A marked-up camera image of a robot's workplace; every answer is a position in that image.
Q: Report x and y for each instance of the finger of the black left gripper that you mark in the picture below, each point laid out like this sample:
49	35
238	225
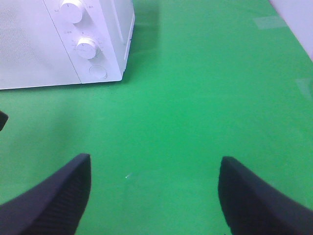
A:
3	119

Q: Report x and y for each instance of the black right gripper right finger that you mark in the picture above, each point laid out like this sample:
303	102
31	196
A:
251	206

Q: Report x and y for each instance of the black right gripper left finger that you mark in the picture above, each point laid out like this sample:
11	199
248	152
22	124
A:
53	207

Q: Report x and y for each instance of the white microwave oven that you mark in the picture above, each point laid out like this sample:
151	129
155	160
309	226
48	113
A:
64	42

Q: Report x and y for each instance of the green table cloth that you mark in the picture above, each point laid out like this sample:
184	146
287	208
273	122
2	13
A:
198	86

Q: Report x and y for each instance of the clear plastic tape patch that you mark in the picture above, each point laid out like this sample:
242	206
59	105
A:
287	56

